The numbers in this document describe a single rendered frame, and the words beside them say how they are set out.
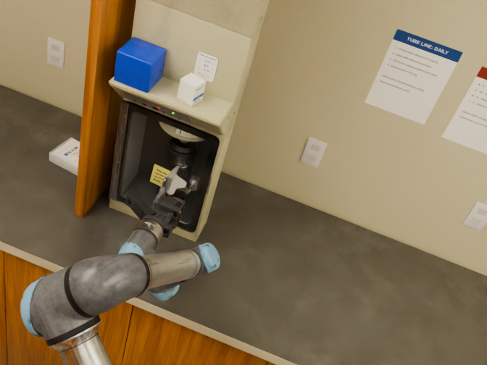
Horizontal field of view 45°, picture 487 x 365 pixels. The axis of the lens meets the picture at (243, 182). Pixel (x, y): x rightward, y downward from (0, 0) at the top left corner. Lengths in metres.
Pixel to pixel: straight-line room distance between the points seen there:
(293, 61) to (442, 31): 0.48
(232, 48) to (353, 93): 0.60
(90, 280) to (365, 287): 1.14
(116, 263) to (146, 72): 0.56
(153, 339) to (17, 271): 0.49
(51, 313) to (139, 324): 0.74
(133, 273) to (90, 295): 0.10
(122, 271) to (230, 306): 0.70
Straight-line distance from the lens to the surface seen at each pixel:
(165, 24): 1.61
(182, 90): 1.57
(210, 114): 1.56
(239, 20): 1.53
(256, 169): 2.27
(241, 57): 1.56
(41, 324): 1.28
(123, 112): 1.78
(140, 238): 1.57
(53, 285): 1.25
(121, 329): 2.02
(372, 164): 2.16
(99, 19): 1.58
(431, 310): 2.15
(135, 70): 1.57
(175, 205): 1.68
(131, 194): 1.71
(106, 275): 1.20
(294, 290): 1.96
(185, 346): 1.96
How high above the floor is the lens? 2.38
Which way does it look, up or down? 39 degrees down
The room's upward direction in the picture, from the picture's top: 18 degrees clockwise
